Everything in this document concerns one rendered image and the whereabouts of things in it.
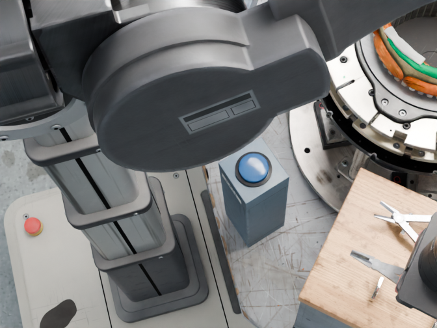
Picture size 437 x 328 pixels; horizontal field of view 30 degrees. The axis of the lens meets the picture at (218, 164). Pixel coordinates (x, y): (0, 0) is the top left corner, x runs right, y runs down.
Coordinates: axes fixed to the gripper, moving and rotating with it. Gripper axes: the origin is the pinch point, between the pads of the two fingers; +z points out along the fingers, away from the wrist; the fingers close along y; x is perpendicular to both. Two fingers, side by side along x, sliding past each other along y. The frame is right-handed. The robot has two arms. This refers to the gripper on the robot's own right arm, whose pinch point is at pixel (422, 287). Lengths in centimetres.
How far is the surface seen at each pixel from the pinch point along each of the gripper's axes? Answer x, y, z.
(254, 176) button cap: 23.4, 8.3, 14.6
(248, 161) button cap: 25.1, 9.9, 14.6
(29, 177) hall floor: 88, 18, 122
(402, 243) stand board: 2.7, 7.9, 11.5
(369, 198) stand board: 8.8, 11.5, 11.6
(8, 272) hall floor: 79, -6, 123
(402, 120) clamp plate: 9.5, 21.4, 7.4
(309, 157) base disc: 19.4, 24.1, 37.8
